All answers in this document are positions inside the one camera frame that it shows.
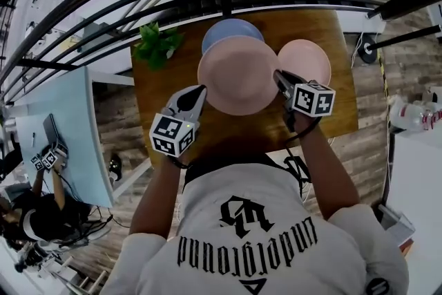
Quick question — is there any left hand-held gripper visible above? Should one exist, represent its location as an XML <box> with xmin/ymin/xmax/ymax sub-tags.
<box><xmin>148</xmin><ymin>84</ymin><xmax>209</xmax><ymax>158</ymax></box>

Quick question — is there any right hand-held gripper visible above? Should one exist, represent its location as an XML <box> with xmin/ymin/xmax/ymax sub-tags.
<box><xmin>273</xmin><ymin>69</ymin><xmax>337</xmax><ymax>133</ymax></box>

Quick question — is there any small pink plate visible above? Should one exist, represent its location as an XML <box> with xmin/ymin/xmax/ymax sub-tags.
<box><xmin>277</xmin><ymin>39</ymin><xmax>332</xmax><ymax>87</ymax></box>

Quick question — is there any large pink plate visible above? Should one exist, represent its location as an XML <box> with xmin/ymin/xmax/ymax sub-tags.
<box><xmin>197</xmin><ymin>39</ymin><xmax>282</xmax><ymax>116</ymax></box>

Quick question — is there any blue plate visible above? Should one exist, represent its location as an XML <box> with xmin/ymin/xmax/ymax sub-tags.
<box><xmin>201</xmin><ymin>18</ymin><xmax>266</xmax><ymax>56</ymax></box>

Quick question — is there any person's left forearm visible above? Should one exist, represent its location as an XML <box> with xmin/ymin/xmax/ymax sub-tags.
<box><xmin>128</xmin><ymin>151</ymin><xmax>195</xmax><ymax>240</ymax></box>

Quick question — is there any person's right forearm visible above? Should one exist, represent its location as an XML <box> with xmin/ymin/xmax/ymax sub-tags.
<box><xmin>295</xmin><ymin>113</ymin><xmax>362</xmax><ymax>220</ymax></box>

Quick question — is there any green artificial plant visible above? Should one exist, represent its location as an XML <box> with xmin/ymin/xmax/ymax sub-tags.
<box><xmin>132</xmin><ymin>21</ymin><xmax>184</xmax><ymax>72</ymax></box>

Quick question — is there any black wristband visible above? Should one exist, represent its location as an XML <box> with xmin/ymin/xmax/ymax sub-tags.
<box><xmin>168</xmin><ymin>155</ymin><xmax>191</xmax><ymax>170</ymax></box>

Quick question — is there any black round base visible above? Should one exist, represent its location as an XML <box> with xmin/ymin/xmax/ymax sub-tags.
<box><xmin>356</xmin><ymin>35</ymin><xmax>378</xmax><ymax>64</ymax></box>

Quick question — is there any black shoe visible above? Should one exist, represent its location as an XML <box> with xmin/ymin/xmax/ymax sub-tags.
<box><xmin>108</xmin><ymin>153</ymin><xmax>124</xmax><ymax>181</ymax></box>

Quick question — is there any light blue desk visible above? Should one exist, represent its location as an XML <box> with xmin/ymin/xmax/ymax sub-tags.
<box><xmin>15</xmin><ymin>66</ymin><xmax>115</xmax><ymax>209</ymax></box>

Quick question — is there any clear plastic bottle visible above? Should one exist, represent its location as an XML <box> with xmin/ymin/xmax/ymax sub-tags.
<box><xmin>389</xmin><ymin>95</ymin><xmax>442</xmax><ymax>133</ymax></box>

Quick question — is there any grey laptop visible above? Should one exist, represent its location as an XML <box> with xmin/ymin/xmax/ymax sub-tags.
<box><xmin>41</xmin><ymin>113</ymin><xmax>69</xmax><ymax>153</ymax></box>

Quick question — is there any white side table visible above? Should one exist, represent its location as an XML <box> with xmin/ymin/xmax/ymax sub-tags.
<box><xmin>389</xmin><ymin>129</ymin><xmax>442</xmax><ymax>255</ymax></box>

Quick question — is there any white printed t-shirt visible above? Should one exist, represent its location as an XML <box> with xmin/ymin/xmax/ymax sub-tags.
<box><xmin>118</xmin><ymin>161</ymin><xmax>411</xmax><ymax>295</ymax></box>

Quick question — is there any white box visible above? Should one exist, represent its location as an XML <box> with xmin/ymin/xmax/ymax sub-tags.
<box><xmin>376</xmin><ymin>204</ymin><xmax>416</xmax><ymax>250</ymax></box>

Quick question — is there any wooden rack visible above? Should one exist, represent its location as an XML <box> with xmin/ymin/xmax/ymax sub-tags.
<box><xmin>41</xmin><ymin>254</ymin><xmax>108</xmax><ymax>295</ymax></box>

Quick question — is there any white cable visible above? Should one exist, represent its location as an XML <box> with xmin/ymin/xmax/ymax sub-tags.
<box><xmin>349</xmin><ymin>30</ymin><xmax>367</xmax><ymax>69</ymax></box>

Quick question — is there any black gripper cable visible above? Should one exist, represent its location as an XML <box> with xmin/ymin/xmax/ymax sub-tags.
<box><xmin>283</xmin><ymin>115</ymin><xmax>320</xmax><ymax>200</ymax></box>

